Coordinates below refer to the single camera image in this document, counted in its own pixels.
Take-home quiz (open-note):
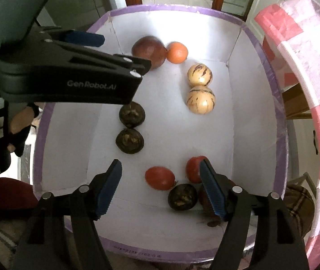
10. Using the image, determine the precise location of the plaid cushion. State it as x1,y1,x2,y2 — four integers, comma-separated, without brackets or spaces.
284,184,316,239

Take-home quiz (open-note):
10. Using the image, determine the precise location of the striped pepino melon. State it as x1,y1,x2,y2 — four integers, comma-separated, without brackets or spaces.
187,63,213,88
185,85,216,115

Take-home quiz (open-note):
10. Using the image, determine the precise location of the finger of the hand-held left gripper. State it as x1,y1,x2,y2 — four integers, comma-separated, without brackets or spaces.
33,25,105,48
47,40,152,78

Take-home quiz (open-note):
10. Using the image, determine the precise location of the dark brown round fruit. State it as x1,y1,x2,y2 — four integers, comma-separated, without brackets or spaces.
167,183,198,211
119,101,145,129
115,128,145,155

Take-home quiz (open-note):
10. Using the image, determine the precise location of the person's left forearm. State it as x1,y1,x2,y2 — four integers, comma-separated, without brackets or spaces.
0,171,38,212

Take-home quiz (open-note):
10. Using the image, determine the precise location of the red white checkered tablecloth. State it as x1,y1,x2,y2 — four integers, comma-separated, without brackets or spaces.
254,0,320,270

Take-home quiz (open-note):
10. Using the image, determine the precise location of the red tomato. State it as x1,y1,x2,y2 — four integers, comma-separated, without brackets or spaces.
185,155,209,184
145,166,176,191

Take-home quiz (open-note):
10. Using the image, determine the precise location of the large purple brown fruit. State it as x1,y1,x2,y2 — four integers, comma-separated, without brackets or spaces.
131,35,168,70

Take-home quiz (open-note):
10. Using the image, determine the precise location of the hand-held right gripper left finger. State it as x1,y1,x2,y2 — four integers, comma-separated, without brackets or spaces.
14,159,122,270

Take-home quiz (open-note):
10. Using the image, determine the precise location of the wooden chair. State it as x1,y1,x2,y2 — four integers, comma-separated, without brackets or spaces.
282,82,313,120

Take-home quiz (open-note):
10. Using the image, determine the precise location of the orange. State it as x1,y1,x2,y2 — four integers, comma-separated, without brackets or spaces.
166,42,189,64

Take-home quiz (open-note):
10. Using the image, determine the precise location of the white purple-edged cardboard box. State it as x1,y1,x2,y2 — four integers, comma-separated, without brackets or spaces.
32,4,289,264

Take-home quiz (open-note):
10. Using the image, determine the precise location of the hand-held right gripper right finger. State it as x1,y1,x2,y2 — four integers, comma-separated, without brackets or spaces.
199,159,309,270

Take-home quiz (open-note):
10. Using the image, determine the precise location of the person's left hand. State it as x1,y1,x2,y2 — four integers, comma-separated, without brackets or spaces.
0,101,41,158

